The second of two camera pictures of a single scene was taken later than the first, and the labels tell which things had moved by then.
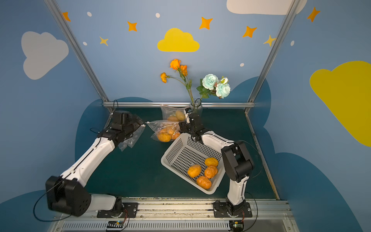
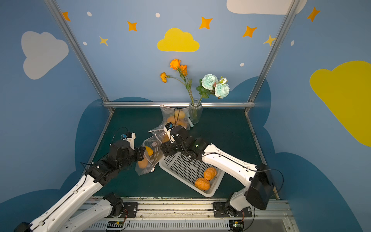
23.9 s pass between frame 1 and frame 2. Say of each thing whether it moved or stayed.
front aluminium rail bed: stayed
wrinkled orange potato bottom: stayed
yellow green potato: stayed
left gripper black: moved
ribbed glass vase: stayed
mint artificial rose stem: stayed
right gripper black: moved
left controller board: stayed
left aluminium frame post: stayed
